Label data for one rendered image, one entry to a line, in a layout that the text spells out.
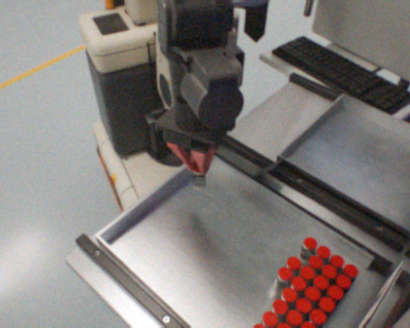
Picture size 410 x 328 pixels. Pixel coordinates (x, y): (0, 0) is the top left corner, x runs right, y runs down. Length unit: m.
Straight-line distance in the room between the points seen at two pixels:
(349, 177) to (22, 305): 1.31
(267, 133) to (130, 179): 0.83
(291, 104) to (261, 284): 0.45
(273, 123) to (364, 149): 0.19
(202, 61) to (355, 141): 0.50
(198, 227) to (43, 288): 1.12
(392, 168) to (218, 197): 0.35
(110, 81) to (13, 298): 0.92
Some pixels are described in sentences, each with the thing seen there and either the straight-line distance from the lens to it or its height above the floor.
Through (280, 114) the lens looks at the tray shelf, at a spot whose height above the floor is 0.88.
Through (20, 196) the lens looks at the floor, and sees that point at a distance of 2.02.
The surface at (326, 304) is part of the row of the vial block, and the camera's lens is 0.58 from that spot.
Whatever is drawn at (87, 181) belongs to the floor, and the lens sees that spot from 1.97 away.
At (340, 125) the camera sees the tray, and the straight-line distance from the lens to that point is 0.89.
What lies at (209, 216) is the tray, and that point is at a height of 0.88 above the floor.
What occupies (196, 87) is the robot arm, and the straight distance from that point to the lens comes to 0.44.
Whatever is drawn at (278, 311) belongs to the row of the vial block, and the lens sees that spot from 0.56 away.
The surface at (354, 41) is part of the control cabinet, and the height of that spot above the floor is 0.84.
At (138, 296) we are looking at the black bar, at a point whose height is 0.90.
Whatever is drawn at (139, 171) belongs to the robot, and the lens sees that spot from 1.58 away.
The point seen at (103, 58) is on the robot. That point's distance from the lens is 1.34.
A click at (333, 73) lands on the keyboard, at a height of 0.83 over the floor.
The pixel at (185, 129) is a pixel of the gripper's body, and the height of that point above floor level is 1.07.
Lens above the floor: 1.43
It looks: 46 degrees down
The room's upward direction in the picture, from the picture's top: straight up
